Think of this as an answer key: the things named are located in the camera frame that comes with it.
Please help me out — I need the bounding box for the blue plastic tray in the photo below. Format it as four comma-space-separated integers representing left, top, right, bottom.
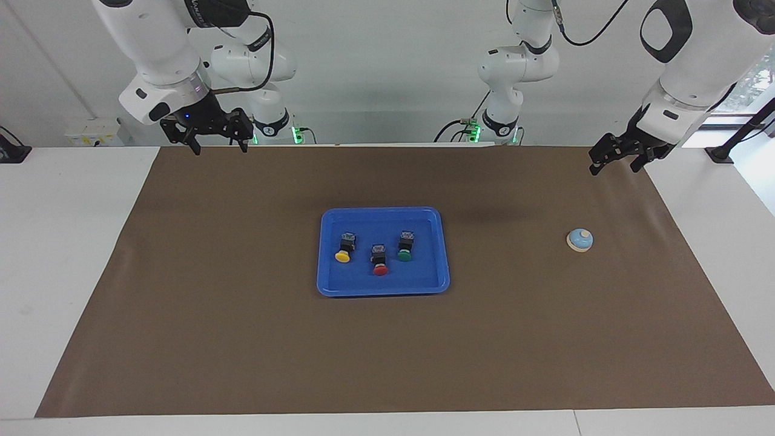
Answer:
317, 207, 450, 297

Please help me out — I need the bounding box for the white power socket box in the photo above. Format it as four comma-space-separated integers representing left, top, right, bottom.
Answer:
65, 118, 131, 147

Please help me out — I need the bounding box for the window with green foliage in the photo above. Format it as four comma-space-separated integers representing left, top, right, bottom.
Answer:
705, 51, 775, 128

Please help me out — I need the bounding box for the brown table mat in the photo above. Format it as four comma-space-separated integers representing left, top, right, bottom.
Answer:
35, 145, 775, 418

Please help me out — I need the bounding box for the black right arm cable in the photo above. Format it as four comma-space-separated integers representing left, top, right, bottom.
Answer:
209, 9, 274, 96

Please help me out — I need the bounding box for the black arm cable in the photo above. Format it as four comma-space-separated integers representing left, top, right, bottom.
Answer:
209, 9, 274, 96
548, 0, 630, 48

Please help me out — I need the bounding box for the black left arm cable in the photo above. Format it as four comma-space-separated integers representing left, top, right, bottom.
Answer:
548, 0, 630, 48

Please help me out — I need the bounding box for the black base cable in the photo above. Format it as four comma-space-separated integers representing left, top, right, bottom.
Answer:
434, 91, 492, 143

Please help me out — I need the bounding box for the black table clamp mount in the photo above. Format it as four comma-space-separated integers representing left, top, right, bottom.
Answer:
0, 126, 32, 164

